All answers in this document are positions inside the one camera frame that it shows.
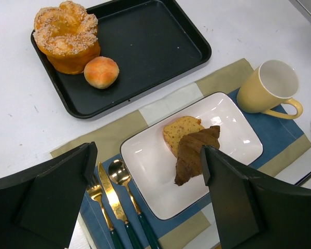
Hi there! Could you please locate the yellow cup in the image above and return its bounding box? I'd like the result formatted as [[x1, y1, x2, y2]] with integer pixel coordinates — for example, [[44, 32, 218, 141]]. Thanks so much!
[[236, 60, 303, 120]]

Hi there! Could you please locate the gold spoon green handle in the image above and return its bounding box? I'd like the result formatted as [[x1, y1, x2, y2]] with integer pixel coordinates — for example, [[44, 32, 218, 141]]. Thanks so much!
[[108, 159, 162, 249]]

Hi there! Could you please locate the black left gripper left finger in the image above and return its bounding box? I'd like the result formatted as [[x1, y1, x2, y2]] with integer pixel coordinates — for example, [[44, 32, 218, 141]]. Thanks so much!
[[0, 142, 97, 248]]

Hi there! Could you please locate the small round orange bun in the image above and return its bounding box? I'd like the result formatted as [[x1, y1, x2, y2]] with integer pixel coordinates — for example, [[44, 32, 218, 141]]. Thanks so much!
[[84, 57, 119, 89]]

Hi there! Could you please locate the large orange flower bread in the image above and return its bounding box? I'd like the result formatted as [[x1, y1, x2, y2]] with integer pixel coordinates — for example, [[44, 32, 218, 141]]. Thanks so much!
[[33, 1, 101, 75]]

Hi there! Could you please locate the tan sliced bread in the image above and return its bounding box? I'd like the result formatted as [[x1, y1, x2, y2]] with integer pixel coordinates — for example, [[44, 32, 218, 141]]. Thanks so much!
[[162, 116, 204, 158]]

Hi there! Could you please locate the black baking tray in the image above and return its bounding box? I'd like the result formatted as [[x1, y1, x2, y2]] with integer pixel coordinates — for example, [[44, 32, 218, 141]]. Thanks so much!
[[38, 1, 212, 119]]

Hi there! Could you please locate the white rectangular plate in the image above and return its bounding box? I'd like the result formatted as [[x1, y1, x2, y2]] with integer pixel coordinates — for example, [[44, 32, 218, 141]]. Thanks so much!
[[120, 92, 263, 220]]

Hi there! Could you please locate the dark brown bread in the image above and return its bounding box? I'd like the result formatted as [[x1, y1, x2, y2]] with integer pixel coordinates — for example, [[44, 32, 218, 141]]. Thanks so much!
[[174, 126, 220, 186]]

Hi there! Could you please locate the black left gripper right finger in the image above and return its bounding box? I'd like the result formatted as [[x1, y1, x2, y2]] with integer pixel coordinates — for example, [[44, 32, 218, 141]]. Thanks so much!
[[201, 146, 311, 248]]

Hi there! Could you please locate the gold knife green handle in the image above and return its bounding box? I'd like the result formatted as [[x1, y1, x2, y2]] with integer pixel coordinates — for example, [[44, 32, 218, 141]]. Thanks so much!
[[97, 162, 142, 249]]

